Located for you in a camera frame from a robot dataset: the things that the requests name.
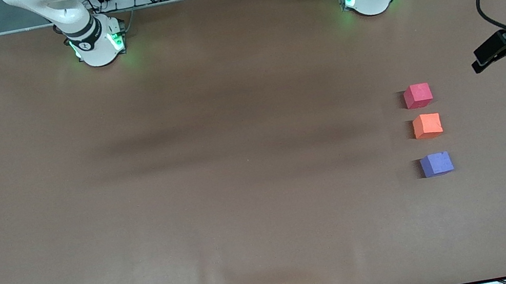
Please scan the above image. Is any orange foam block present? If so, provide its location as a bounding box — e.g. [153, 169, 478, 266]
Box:
[411, 111, 444, 141]

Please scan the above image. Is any purple foam block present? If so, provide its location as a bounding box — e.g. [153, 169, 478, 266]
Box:
[418, 150, 456, 179]

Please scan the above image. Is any red foam block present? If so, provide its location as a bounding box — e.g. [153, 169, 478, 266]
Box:
[402, 82, 434, 111]

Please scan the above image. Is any brown table mat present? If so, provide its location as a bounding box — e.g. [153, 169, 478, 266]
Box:
[0, 0, 506, 284]

